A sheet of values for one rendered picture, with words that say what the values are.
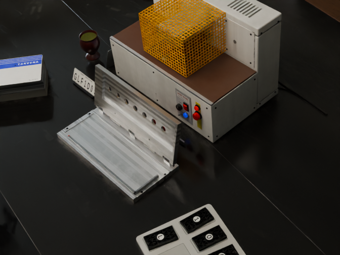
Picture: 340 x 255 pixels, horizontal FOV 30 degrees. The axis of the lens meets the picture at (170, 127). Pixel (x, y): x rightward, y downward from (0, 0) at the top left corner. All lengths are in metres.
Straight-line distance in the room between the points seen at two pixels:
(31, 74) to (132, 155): 0.55
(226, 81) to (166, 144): 0.31
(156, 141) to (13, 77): 0.66
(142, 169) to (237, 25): 0.59
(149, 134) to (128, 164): 0.13
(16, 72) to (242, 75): 0.89
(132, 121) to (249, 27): 0.52
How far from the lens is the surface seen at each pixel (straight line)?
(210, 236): 2.00
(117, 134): 2.32
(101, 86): 2.33
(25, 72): 2.53
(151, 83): 2.38
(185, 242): 2.01
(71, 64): 2.69
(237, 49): 2.26
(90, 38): 2.63
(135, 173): 2.18
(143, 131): 2.22
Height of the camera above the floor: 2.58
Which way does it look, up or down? 46 degrees down
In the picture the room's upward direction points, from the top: 7 degrees counter-clockwise
